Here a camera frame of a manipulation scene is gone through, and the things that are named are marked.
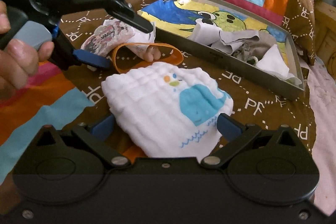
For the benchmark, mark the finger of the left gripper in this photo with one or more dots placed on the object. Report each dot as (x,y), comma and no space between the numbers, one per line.
(131,15)
(65,55)

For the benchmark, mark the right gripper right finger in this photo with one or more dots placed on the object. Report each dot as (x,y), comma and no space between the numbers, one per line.
(238,137)

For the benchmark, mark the orange fabric band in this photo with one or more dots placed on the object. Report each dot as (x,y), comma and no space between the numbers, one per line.
(129,56)

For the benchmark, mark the person's left hand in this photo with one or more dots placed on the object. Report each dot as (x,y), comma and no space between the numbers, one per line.
(19,62)

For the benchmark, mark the grey cloth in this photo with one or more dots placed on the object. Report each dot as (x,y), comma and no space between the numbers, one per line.
(231,41)

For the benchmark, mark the wooden bed frame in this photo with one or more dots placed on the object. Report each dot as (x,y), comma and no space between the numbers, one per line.
(325,38)

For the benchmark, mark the beige drawstring pouch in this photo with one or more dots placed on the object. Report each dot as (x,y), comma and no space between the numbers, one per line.
(253,49)

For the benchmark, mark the grey tray with dinosaur picture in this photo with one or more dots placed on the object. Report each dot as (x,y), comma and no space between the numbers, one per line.
(176,19)

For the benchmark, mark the pink bed sheet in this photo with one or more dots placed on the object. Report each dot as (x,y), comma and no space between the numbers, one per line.
(322,102)

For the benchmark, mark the white drawstring pouch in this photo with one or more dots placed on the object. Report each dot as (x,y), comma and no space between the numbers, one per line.
(205,33)

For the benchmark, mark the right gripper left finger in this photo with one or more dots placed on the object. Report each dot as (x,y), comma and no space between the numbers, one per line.
(93,136)

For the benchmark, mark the brown monkey print duvet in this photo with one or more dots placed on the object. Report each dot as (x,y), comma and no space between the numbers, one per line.
(58,98)

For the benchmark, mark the white whale print towel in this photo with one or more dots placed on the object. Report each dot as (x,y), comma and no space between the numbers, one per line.
(168,111)

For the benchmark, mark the white printed tissue pack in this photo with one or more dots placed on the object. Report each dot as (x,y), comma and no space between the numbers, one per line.
(135,40)

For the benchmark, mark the white cloth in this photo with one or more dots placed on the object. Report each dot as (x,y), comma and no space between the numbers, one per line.
(273,64)

